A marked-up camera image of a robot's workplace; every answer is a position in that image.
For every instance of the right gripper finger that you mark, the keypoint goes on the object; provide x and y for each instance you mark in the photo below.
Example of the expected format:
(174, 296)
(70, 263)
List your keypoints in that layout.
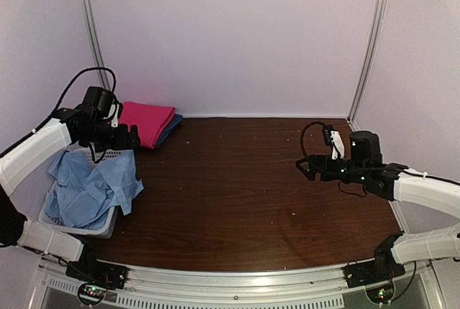
(303, 174)
(304, 161)

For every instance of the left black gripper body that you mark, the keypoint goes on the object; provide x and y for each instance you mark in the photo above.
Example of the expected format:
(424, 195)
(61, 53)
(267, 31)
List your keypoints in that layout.
(103, 139)

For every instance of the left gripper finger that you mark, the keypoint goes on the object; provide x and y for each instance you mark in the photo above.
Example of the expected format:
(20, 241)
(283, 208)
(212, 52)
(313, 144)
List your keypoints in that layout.
(133, 140)
(123, 136)

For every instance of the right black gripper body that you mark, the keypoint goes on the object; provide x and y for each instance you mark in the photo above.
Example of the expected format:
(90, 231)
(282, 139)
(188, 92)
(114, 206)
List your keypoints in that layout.
(329, 174)

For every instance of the light blue shirt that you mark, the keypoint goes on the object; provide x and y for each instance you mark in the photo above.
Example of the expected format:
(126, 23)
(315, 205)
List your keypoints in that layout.
(83, 195)

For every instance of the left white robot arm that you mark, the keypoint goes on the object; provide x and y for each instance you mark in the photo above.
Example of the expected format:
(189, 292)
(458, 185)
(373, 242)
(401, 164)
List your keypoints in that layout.
(64, 128)

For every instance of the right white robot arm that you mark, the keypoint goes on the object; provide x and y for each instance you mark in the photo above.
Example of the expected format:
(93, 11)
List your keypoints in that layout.
(392, 182)

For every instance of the white plastic laundry basket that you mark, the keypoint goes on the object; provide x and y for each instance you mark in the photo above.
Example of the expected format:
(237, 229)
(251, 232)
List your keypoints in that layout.
(106, 223)

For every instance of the folded pink cloth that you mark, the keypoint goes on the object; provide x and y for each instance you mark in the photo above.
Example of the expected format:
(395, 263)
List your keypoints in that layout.
(150, 120)

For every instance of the folded dark blue cloth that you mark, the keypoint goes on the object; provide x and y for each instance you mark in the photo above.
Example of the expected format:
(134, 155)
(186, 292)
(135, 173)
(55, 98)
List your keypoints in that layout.
(172, 125)

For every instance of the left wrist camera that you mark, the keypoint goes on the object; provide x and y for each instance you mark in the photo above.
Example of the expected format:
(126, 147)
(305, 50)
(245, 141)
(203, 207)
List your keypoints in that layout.
(115, 113)

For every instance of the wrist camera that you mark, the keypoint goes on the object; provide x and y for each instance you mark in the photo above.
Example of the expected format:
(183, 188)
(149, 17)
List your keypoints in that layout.
(115, 113)
(332, 138)

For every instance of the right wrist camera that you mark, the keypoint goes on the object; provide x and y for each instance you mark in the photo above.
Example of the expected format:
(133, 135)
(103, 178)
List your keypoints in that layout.
(332, 138)

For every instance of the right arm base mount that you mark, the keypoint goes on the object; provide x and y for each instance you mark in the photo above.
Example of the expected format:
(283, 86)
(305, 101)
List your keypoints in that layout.
(373, 271)

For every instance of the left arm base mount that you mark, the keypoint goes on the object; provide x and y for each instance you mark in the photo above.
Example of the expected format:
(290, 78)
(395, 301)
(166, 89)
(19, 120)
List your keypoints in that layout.
(89, 269)

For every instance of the right aluminium corner post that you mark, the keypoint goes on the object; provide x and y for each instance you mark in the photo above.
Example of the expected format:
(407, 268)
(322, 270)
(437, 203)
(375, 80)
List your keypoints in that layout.
(378, 16)

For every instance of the aluminium corner post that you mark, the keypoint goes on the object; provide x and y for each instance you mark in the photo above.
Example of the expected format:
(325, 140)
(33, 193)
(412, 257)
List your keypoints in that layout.
(378, 16)
(92, 33)

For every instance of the aluminium front rail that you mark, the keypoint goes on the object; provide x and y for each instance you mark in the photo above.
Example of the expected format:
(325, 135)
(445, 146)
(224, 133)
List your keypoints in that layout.
(318, 287)

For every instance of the left aluminium corner post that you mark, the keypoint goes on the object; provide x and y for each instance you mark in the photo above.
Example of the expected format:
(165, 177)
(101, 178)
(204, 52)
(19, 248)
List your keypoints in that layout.
(92, 33)

